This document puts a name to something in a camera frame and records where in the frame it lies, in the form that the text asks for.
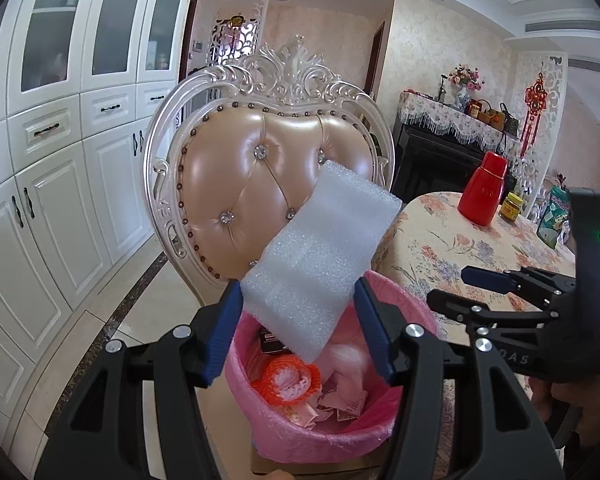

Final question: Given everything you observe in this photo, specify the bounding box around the white foam sheet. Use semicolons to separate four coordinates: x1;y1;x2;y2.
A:
240;162;402;363

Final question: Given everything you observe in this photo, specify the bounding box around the orange foam net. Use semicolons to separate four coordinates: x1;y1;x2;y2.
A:
251;354;322;406

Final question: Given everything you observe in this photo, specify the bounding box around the white paper bag roll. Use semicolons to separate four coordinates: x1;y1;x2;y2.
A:
284;374;368;429

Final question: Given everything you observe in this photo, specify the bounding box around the pink lined trash bin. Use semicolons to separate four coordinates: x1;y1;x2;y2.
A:
223;268;439;465

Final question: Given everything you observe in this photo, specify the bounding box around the right hand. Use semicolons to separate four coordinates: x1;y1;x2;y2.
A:
529;374;600;449

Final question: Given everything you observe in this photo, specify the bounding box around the left hand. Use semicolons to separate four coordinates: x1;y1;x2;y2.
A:
259;469;296;480

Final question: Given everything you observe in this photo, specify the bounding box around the green snack bag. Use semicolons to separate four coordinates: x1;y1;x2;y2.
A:
536;185;570;248

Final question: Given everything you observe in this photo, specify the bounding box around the floral tablecloth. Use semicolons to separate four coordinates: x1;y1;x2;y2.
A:
372;192;574;479

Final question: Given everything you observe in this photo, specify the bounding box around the yellow lid glass jar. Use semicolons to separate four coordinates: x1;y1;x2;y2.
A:
500;192;524;222

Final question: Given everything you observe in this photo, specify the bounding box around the red thermos jug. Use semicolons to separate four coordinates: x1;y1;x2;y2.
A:
457;152;508;226

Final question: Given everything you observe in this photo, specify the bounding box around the black handbag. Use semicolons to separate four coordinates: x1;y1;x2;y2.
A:
500;102;519;139

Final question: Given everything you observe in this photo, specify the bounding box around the brown basket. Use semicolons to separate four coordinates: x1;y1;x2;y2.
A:
465;99;505;131

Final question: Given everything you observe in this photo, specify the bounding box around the red chinese knot ornament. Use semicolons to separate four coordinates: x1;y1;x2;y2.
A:
520;72;547;158

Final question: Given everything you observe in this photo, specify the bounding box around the floral lace piano cover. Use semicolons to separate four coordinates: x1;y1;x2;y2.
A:
398;91;518;151

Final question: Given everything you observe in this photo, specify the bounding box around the pink flower bouquet vase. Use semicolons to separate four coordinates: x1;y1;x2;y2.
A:
448;64;484;112

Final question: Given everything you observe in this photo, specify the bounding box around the ornate beige leather chair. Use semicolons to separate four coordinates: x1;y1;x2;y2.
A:
142;35;396;305

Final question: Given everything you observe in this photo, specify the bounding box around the white cabinet wall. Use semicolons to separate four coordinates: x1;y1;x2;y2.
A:
0;0;189;438

